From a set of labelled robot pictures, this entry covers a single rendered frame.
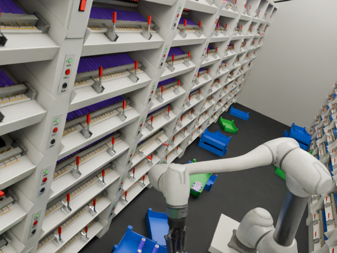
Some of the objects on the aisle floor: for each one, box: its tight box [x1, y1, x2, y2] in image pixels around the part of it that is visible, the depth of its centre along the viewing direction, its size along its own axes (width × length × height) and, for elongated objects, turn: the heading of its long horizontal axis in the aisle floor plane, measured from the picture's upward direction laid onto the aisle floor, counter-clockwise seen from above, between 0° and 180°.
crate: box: [189, 159, 212, 197], centre depth 279 cm, size 30×20×8 cm
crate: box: [145, 208, 183, 252], centre depth 215 cm, size 30×20×8 cm
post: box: [10, 0, 93, 253], centre depth 106 cm, size 20×9×170 cm, turn 31°
